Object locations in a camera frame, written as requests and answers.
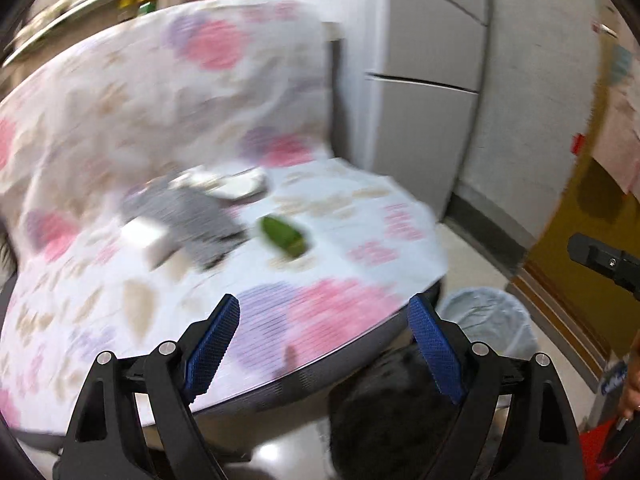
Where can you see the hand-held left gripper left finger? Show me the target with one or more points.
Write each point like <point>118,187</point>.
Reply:
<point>212,345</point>

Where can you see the grey refrigerator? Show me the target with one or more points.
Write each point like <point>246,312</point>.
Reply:
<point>425,135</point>

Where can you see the small white and blue box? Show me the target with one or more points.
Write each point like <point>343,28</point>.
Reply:
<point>147,240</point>

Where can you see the person's right leg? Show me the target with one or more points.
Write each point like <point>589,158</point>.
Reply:
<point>390,420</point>

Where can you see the grey cloth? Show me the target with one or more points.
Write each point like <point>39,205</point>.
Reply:
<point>195,215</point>

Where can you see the grey office chair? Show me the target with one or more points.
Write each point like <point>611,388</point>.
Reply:
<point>310,375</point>

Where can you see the brown wooden door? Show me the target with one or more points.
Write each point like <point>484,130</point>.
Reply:
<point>575,200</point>

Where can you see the person's right hand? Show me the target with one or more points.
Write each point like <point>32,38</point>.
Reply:
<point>632,385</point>

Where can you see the small green cylinder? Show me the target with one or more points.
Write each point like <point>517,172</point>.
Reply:
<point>282,235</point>

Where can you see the floral printed cloth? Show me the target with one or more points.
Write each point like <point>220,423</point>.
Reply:
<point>150,85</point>

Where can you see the paper sheets on wall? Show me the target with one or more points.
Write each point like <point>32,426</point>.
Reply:
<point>620,135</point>

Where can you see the blue white packet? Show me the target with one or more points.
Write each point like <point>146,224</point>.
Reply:
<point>612,375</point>

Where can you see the red wall hook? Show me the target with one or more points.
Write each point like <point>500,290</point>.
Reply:
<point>577,143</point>

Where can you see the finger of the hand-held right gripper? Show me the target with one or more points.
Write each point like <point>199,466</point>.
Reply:
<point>600,260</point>

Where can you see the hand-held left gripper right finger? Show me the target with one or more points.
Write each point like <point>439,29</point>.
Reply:
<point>437,350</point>

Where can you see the waste bin with plastic liner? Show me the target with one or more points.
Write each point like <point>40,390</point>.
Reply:
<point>487,320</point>

